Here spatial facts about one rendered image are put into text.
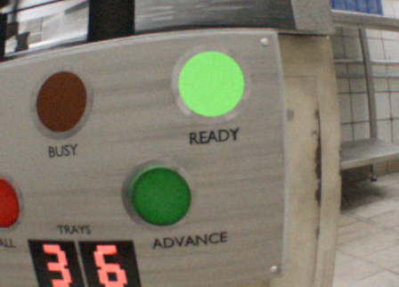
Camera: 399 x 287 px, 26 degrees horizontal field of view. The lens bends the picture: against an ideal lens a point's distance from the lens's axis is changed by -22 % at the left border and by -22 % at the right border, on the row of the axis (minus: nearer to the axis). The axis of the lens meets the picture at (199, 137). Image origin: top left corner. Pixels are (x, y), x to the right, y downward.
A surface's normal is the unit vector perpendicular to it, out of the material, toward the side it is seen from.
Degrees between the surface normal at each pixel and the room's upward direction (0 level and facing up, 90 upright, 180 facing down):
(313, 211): 90
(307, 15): 90
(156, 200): 90
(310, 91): 90
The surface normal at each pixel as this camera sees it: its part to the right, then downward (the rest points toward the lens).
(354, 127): 0.28, 0.10
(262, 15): -0.97, 0.09
